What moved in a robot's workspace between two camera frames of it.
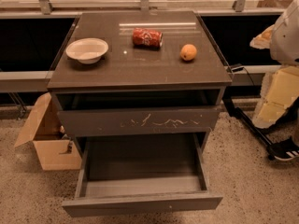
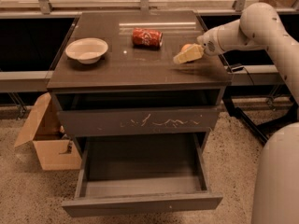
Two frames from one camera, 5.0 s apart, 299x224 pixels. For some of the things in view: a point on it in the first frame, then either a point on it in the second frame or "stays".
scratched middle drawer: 132,122 stays
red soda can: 147,39 stays
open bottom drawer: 141,174 stays
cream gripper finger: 279,88 -> 209,44
